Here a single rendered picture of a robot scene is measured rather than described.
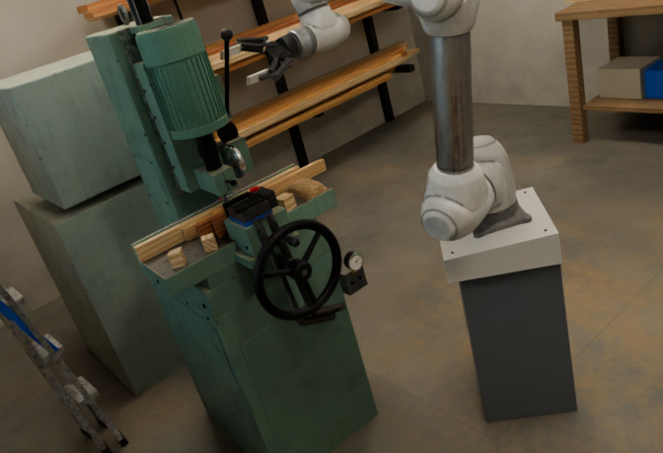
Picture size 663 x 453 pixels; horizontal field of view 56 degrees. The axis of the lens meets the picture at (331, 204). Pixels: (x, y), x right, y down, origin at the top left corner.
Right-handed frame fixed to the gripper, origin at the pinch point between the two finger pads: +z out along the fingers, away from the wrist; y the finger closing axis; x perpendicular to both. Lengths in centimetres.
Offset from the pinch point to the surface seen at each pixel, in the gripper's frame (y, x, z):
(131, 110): 20.0, -20.0, 25.2
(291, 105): 125, -169, -131
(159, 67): 5.5, 4.7, 21.6
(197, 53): 2.8, 7.0, 11.1
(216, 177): -14.1, -24.5, 16.6
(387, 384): -75, -112, -20
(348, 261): -50, -47, -9
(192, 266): -33, -32, 37
